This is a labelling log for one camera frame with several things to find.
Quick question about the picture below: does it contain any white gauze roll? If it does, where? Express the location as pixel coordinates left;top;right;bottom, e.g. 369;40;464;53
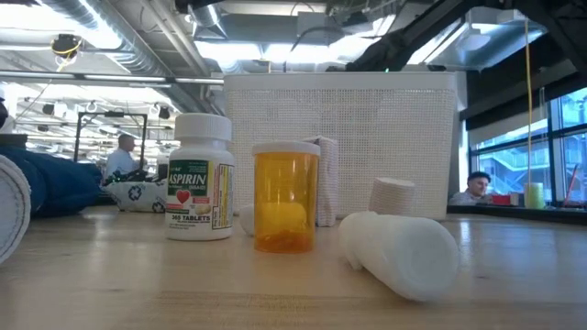
337;210;461;304
238;203;257;237

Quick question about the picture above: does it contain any orange vial white cap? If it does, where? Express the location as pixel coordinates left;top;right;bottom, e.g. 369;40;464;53
251;140;322;255

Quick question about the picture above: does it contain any white ceiling pipe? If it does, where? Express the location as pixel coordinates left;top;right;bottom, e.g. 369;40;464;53
0;70;226;88

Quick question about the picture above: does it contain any person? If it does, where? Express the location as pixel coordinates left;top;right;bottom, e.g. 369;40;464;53
104;133;141;182
448;170;494;207

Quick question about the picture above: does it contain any black ceiling camera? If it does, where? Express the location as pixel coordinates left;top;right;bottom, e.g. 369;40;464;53
50;33;84;60

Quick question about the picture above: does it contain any green spool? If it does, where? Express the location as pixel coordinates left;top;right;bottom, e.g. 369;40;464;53
524;181;548;210

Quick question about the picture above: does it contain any silver ventilation duct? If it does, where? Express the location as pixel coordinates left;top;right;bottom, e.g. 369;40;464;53
40;0;221;82

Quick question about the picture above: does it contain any white pouch blue cross print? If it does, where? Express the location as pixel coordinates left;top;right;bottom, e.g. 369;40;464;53
102;179;170;215

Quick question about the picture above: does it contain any white round object edge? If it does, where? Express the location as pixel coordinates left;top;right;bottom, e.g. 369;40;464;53
0;154;33;267

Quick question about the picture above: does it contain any blue fabric wrap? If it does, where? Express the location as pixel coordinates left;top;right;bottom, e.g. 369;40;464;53
0;145;104;219

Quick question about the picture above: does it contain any tall tan bandage roll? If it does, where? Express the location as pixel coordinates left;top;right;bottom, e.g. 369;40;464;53
301;135;341;228

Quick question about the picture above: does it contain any white mesh plastic basket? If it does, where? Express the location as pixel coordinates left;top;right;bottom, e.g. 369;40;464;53
223;71;469;222

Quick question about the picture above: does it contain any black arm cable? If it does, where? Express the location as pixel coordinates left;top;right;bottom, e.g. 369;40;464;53
282;25;346;73

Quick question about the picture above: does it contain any hanging yellow cord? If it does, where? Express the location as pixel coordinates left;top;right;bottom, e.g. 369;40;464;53
524;17;534;199

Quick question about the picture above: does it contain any white aspirin bottle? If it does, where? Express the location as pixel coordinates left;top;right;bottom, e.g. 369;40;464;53
164;113;237;243

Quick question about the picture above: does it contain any black background frame stand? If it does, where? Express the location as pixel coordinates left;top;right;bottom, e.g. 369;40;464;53
72;111;150;165

